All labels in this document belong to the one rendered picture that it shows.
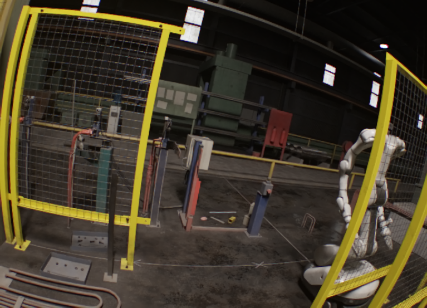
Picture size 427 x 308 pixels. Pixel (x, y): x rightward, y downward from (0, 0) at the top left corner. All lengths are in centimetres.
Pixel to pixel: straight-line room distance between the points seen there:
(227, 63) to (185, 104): 362
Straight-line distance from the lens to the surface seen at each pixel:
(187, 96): 767
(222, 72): 1046
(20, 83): 187
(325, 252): 224
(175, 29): 175
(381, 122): 135
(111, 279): 193
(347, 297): 200
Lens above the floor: 131
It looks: 8 degrees down
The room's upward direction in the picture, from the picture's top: 12 degrees clockwise
